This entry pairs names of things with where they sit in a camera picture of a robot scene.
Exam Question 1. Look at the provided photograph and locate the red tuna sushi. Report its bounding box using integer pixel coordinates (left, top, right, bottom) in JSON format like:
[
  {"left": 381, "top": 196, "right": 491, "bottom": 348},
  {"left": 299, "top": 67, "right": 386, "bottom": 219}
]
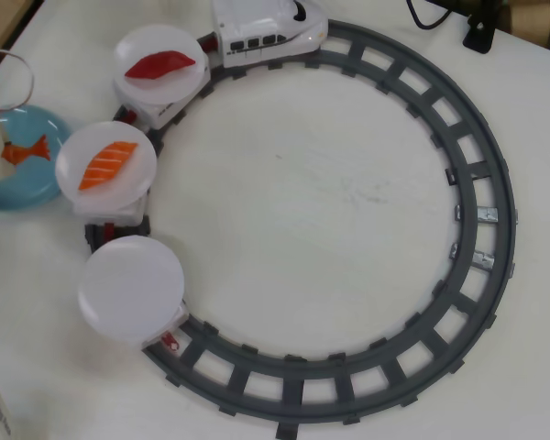
[{"left": 123, "top": 50, "right": 198, "bottom": 83}]

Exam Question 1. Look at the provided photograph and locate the white train car under empty plate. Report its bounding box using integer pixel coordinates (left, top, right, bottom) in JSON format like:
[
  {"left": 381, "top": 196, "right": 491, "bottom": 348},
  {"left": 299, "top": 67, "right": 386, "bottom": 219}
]
[{"left": 140, "top": 298, "right": 190, "bottom": 353}]

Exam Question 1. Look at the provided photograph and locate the orange salmon sushi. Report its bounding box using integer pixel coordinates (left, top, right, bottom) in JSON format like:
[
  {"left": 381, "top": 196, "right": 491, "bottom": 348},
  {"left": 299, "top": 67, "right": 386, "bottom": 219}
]
[{"left": 78, "top": 140, "right": 140, "bottom": 192}]

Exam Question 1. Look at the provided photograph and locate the grey circular toy train track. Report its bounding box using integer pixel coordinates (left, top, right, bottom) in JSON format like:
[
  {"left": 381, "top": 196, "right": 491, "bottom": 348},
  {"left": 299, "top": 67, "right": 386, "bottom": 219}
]
[{"left": 83, "top": 17, "right": 520, "bottom": 440}]

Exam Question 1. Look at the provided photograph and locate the empty white plate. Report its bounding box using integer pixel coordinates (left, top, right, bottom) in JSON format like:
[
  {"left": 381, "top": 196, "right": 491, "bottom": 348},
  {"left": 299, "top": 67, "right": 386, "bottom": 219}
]
[{"left": 75, "top": 235, "right": 186, "bottom": 343}]

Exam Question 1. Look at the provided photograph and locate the white plate carrying salmon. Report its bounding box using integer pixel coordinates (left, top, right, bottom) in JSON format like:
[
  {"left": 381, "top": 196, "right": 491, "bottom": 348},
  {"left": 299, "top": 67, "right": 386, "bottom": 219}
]
[{"left": 54, "top": 119, "right": 159, "bottom": 215}]

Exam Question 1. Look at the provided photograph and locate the black clamp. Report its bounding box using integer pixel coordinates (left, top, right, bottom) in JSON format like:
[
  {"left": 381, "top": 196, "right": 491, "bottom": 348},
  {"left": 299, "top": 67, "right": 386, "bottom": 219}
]
[{"left": 461, "top": 9, "right": 500, "bottom": 56}]

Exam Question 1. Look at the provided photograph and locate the white train car under tuna plate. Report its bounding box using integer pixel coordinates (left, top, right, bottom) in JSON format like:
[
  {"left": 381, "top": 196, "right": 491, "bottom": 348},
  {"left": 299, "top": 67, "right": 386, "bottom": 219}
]
[{"left": 111, "top": 63, "right": 213, "bottom": 133}]

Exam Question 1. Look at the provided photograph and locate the white Shinkansen locomotive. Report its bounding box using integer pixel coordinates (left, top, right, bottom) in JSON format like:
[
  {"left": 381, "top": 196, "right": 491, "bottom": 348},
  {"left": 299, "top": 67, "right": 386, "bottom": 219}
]
[{"left": 210, "top": 0, "right": 329, "bottom": 70}]

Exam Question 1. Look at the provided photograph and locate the black cable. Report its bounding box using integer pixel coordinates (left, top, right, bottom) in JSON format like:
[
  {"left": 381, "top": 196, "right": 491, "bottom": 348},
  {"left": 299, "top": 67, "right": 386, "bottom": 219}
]
[{"left": 404, "top": 0, "right": 456, "bottom": 31}]

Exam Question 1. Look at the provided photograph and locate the orange shrimp sushi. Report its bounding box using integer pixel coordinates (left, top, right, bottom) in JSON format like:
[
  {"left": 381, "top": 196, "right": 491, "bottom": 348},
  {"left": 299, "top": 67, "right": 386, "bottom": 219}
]
[{"left": 0, "top": 133, "right": 53, "bottom": 166}]

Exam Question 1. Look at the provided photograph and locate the white plate carrying tuna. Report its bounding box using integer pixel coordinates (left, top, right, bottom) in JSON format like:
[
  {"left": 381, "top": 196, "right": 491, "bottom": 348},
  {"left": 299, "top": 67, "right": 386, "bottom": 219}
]
[{"left": 112, "top": 24, "right": 209, "bottom": 112}]

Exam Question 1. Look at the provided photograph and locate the blue dish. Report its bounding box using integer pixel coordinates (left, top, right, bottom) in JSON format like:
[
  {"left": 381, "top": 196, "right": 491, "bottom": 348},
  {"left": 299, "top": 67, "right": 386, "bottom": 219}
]
[{"left": 0, "top": 104, "right": 75, "bottom": 214}]

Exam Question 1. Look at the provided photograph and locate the white train car under salmon plate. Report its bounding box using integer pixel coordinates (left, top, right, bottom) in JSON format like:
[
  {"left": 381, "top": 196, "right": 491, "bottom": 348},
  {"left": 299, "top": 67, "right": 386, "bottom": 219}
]
[{"left": 71, "top": 191, "right": 151, "bottom": 231}]

